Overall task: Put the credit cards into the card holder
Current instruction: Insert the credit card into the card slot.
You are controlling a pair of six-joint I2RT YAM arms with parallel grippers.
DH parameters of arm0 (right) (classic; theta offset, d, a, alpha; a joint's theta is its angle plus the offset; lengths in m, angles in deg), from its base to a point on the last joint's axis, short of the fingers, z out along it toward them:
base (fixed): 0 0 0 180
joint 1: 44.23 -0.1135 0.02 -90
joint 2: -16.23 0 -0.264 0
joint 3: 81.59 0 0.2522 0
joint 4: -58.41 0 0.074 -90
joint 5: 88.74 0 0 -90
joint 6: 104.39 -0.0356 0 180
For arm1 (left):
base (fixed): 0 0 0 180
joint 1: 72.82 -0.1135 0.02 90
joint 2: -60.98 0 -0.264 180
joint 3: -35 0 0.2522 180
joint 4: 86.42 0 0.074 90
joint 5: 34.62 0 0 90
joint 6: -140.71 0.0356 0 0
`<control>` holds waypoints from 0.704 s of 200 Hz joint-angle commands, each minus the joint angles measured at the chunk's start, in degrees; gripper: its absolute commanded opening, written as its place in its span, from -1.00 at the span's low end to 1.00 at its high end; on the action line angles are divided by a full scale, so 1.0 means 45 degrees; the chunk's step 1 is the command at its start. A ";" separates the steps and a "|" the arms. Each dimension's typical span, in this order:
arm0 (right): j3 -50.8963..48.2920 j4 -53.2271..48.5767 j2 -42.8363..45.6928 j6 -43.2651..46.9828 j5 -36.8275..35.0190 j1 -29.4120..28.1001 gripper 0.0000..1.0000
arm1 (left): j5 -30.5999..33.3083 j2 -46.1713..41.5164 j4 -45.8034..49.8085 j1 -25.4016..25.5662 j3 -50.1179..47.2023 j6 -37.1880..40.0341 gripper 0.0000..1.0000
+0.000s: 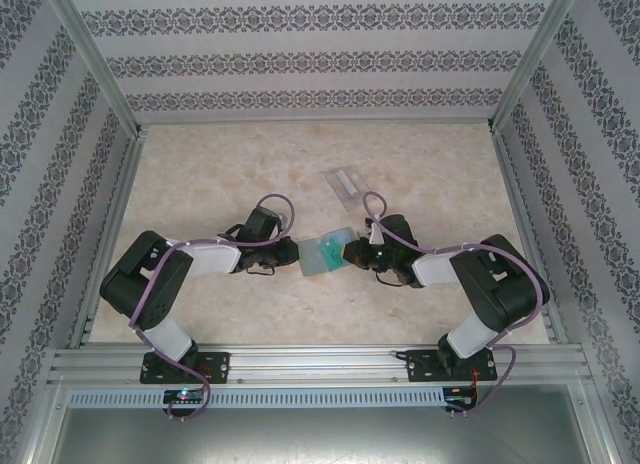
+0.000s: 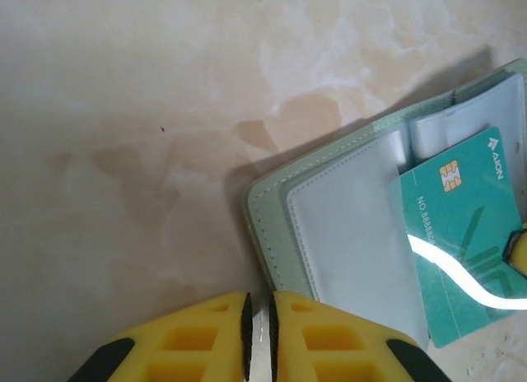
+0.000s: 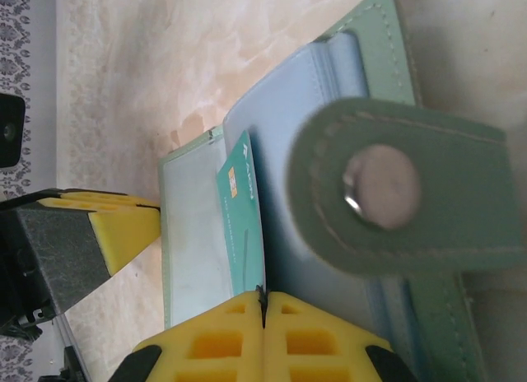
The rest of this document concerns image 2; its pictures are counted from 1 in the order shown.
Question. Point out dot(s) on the yellow black finger of the right gripper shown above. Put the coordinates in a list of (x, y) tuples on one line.
[(519, 250)]

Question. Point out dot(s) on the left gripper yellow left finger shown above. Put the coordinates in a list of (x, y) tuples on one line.
[(185, 345)]

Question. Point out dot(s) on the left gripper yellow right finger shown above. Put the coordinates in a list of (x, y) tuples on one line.
[(337, 349)]

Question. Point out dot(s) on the teal chip credit card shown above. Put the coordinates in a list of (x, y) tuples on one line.
[(453, 201)]

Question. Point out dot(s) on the pale green card holder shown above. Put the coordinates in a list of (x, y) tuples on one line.
[(337, 217)]

